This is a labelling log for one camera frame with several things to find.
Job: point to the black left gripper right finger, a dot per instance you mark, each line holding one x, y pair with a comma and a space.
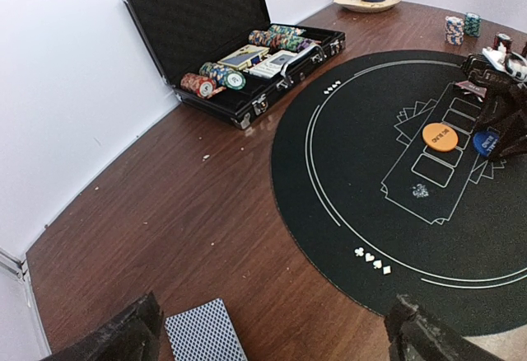
414, 333

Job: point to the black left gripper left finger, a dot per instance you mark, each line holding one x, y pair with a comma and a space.
133, 334

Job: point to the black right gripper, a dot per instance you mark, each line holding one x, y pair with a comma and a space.
504, 107

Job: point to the blue small blind button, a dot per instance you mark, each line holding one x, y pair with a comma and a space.
485, 141

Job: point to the red triangle all-in marker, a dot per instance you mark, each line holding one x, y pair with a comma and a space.
468, 86

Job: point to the blue playing card deck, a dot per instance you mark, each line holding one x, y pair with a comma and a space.
204, 333

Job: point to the orange big blind button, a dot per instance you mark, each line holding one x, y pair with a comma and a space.
440, 137

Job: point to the red black chip stack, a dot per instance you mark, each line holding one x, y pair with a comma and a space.
502, 42

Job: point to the white blue chip stack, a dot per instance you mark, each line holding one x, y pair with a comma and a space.
454, 30

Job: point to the green chip stack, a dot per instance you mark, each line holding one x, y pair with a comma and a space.
472, 24

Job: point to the round black poker mat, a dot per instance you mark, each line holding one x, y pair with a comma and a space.
380, 214

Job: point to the beige ceramic plate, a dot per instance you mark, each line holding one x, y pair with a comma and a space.
367, 7

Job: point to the purple green chip row in case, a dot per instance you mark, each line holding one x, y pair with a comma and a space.
289, 30

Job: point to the red chip row in case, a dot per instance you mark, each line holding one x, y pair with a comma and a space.
202, 87

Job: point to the multicolour chip row in case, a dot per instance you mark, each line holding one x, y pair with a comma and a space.
267, 37

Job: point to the yellow card box in case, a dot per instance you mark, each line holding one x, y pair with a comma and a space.
245, 57

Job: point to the black poker chip case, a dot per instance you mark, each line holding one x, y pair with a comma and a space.
182, 35

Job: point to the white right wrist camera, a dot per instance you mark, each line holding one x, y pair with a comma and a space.
512, 64

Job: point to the left aluminium frame post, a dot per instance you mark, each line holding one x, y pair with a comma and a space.
22, 332

